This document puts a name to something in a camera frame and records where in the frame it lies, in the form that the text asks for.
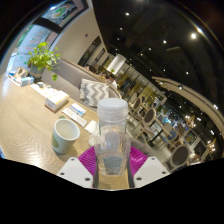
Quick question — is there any framed wall poster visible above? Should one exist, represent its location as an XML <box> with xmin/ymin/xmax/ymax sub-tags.
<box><xmin>40</xmin><ymin>0</ymin><xmax>89</xmax><ymax>29</ymax></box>

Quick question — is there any person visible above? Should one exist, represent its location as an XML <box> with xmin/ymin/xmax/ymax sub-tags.
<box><xmin>104</xmin><ymin>71</ymin><xmax>118</xmax><ymax>85</ymax></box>

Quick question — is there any light blue tissue box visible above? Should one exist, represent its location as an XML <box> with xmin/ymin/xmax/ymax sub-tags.
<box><xmin>19</xmin><ymin>75</ymin><xmax>35</xmax><ymax>87</ymax></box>

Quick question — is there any group of ceiling spotlights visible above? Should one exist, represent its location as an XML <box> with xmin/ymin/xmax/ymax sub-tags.
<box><xmin>114</xmin><ymin>9</ymin><xmax>221</xmax><ymax>111</ymax></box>

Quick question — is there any small blue white packet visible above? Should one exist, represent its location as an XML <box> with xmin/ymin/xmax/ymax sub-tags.
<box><xmin>69</xmin><ymin>102</ymin><xmax>87</xmax><ymax>118</ymax></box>

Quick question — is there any flat white packet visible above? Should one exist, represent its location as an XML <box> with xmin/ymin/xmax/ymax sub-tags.
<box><xmin>61</xmin><ymin>107</ymin><xmax>88</xmax><ymax>128</ymax></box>

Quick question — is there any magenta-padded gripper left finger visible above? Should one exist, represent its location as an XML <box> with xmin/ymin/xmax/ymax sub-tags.
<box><xmin>56</xmin><ymin>146</ymin><xmax>100</xmax><ymax>189</ymax></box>

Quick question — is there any grey upholstered sofa bench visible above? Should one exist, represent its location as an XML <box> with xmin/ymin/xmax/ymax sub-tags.
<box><xmin>41</xmin><ymin>58</ymin><xmax>123</xmax><ymax>114</ymax></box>

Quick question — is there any grey white chevron pillow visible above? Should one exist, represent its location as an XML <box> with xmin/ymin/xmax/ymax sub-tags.
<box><xmin>79</xmin><ymin>78</ymin><xmax>110</xmax><ymax>108</ymax></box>

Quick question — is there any group of wooden café chairs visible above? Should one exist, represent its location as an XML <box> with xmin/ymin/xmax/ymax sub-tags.
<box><xmin>128</xmin><ymin>96</ymin><xmax>201</xmax><ymax>171</ymax></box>

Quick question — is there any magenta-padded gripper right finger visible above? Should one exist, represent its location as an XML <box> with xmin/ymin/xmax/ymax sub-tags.
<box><xmin>128</xmin><ymin>146</ymin><xmax>171</xmax><ymax>189</ymax></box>

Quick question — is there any white cardboard box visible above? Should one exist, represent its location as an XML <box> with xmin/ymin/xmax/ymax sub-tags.
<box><xmin>44</xmin><ymin>89</ymin><xmax>71</xmax><ymax>113</ymax></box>

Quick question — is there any clear bottle with white cap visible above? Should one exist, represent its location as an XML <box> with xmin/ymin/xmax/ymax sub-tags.
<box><xmin>94</xmin><ymin>97</ymin><xmax>132</xmax><ymax>177</ymax></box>

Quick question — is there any potted green plant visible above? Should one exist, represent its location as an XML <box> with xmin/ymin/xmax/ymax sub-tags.
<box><xmin>27</xmin><ymin>41</ymin><xmax>62</xmax><ymax>81</ymax></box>

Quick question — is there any white mug with green print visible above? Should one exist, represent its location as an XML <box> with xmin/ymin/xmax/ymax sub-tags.
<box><xmin>51</xmin><ymin>118</ymin><xmax>81</xmax><ymax>155</ymax></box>

